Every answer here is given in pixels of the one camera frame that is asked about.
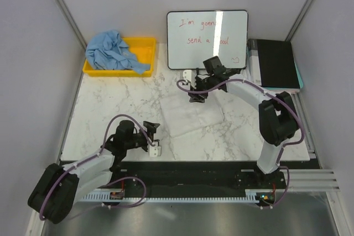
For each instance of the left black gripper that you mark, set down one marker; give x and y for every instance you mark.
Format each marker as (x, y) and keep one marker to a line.
(151, 129)

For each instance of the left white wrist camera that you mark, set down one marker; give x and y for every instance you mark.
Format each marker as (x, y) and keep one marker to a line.
(155, 150)

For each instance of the blue long sleeve shirt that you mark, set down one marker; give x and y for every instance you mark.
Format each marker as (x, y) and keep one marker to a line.
(108, 51)

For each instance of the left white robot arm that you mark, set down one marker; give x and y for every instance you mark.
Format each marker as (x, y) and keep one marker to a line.
(61, 186)

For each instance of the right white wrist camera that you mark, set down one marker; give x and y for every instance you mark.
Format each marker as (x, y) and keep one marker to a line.
(189, 77)

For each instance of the white long sleeve shirt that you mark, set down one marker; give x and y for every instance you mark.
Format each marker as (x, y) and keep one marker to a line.
(182, 116)

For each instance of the yellow plastic bin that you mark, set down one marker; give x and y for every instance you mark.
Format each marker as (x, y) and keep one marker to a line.
(143, 47)

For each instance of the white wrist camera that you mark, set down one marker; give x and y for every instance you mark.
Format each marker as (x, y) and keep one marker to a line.
(189, 77)
(155, 150)

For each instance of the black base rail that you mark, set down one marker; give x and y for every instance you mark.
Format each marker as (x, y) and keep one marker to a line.
(233, 174)

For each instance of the white slotted cable duct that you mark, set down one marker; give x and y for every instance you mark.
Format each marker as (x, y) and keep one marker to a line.
(113, 196)

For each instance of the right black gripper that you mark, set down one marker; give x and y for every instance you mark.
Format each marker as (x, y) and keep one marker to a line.
(195, 98)

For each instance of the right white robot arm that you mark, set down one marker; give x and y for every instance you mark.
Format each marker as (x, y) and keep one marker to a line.
(279, 124)

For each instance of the whiteboard with red writing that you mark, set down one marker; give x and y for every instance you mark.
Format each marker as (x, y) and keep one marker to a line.
(195, 36)

